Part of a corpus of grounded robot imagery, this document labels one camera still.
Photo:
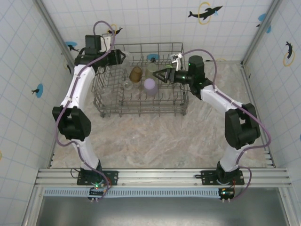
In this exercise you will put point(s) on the aluminium frame post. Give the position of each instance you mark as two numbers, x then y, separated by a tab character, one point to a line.
261	30
56	33

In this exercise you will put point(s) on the amber plastic cup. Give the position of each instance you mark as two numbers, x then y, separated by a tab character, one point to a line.
136	75

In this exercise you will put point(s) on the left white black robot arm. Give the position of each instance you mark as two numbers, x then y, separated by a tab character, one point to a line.
73	124

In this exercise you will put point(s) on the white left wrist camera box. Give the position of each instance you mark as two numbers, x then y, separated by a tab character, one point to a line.
106	43

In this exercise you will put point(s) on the grey metal panel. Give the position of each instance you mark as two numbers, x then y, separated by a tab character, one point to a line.
152	212

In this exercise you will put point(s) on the aluminium mounting rail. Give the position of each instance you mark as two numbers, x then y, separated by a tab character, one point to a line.
152	175

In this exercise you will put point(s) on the lilac plastic cup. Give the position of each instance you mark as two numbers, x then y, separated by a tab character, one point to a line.
151	87

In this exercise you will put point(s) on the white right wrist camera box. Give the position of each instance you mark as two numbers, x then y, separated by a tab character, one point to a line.
176	61

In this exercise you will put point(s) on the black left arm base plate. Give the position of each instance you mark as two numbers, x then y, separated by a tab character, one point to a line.
113	176

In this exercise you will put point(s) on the pale green frosted cup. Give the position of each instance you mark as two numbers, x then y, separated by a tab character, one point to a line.
151	67

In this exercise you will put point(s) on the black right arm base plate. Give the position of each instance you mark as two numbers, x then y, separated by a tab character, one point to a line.
207	176

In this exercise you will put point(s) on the blue oval fish sticker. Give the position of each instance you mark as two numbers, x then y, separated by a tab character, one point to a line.
70	44
152	56
40	90
262	17

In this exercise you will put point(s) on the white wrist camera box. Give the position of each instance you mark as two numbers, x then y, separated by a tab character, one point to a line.
176	61
106	43

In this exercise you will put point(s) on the aluminium floor rail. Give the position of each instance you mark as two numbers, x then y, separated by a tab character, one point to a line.
252	94

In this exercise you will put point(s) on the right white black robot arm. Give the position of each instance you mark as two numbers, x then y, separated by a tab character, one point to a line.
242	131

